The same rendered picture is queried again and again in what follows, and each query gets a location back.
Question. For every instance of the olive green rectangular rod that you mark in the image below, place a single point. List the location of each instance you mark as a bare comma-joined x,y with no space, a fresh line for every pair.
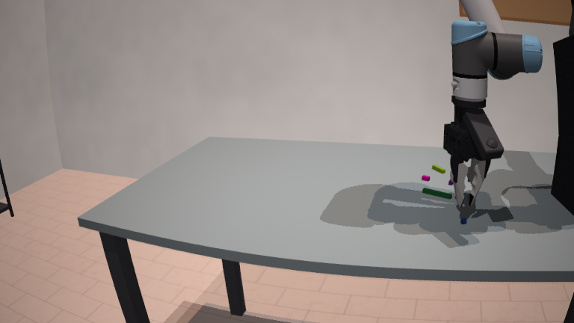
437,168

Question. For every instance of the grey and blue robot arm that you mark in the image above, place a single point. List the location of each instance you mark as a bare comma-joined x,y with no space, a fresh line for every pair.
479,46

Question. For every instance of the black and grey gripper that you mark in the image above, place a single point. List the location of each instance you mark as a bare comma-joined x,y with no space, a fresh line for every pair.
460,145

